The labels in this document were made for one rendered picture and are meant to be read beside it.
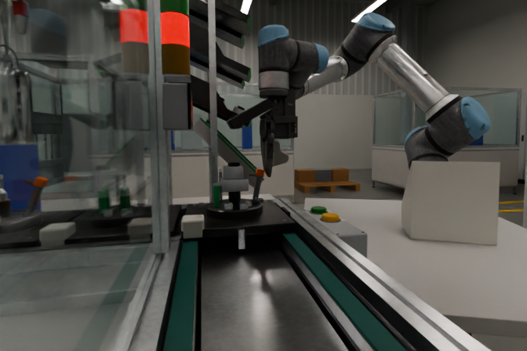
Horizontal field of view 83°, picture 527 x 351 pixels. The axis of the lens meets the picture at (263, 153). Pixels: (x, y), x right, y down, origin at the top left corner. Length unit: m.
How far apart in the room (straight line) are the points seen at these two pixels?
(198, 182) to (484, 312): 4.36
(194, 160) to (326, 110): 6.24
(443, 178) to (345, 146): 9.44
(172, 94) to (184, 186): 4.33
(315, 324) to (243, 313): 0.10
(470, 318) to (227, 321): 0.40
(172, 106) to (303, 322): 0.35
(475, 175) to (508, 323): 0.42
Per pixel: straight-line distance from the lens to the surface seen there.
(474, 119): 1.03
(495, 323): 0.67
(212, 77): 0.94
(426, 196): 0.95
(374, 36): 1.10
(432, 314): 0.42
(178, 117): 0.48
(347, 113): 10.39
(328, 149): 10.11
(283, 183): 4.93
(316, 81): 0.97
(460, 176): 0.97
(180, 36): 0.54
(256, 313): 0.46
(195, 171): 4.74
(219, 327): 0.44
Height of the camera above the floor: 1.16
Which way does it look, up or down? 3 degrees down
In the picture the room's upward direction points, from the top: straight up
